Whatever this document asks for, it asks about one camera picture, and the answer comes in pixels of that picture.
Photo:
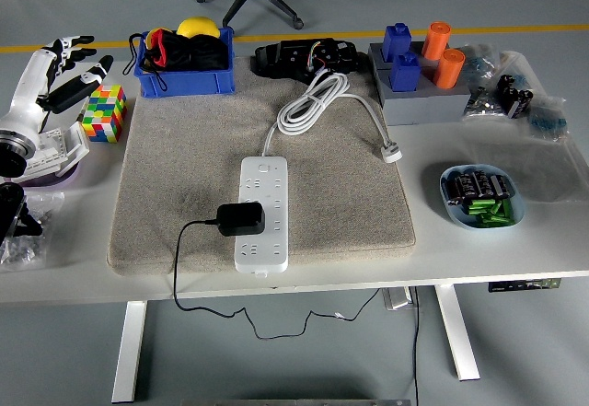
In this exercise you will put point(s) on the clear bag of blue components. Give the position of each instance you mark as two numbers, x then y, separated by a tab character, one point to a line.
547	120

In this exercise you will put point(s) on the black capacitor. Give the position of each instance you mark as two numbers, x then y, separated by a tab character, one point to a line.
471	185
500	186
454	190
485	184

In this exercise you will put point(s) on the silver box under table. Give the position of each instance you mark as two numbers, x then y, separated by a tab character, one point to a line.
396	298

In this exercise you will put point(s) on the blue plastic bin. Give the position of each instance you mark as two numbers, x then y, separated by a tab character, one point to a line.
184	84

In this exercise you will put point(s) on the orange cylinder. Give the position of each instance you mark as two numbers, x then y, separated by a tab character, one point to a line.
435	40
450	67

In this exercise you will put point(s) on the white wall socket panel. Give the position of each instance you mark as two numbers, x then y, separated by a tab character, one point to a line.
55	148

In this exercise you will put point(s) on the clear bag of screws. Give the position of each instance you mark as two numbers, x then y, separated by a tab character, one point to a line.
27	257

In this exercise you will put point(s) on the clear bag of silver parts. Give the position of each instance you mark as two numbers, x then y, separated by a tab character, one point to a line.
481	102

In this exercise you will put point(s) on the black table control panel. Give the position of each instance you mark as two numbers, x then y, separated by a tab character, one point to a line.
524	285

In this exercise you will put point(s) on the black electronic device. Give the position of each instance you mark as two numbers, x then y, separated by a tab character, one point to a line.
294	56

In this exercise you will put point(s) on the green battery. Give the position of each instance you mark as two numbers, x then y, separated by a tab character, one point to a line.
479	206
492	222
504	209

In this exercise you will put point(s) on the large empty clear bag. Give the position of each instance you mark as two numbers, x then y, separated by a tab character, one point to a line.
552	171

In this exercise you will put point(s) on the clear bag of black capacitors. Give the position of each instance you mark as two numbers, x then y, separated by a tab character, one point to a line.
515	95

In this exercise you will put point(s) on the grey block base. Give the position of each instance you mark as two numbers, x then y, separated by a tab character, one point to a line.
423	107

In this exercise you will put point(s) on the light blue dish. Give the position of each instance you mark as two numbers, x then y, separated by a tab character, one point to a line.
453	218

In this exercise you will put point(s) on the colourful puzzle cube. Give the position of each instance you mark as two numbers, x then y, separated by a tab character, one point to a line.
106	111

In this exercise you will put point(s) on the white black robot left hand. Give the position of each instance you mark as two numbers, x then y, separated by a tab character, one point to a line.
27	88

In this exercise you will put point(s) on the clear bag of blue parts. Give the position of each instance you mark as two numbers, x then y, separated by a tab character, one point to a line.
481	63

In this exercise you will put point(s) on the purple bowl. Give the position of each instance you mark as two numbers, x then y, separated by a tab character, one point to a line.
46	183

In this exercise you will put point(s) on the blue peg block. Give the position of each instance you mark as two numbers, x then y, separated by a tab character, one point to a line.
396	40
405	72

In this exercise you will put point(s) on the grey-brown mat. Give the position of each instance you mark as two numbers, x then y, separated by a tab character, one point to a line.
184	171

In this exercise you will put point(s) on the white table leg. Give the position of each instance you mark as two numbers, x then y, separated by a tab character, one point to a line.
458	332
130	351

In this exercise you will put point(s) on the yellow ball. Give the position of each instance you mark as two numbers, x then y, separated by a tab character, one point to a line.
198	26

